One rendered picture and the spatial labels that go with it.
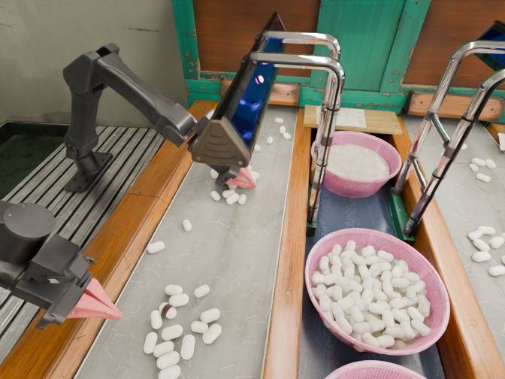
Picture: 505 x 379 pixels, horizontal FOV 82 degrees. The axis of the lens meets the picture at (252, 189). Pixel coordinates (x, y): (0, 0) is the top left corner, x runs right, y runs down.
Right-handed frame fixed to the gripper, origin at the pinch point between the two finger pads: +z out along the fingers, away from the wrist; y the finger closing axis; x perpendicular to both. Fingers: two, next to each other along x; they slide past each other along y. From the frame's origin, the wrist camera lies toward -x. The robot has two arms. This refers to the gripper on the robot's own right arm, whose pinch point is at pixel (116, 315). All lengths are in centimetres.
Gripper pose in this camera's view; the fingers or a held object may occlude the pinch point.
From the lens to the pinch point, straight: 55.9
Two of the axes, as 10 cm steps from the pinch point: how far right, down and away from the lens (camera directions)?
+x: -6.3, 5.0, 5.9
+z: 7.5, 5.7, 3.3
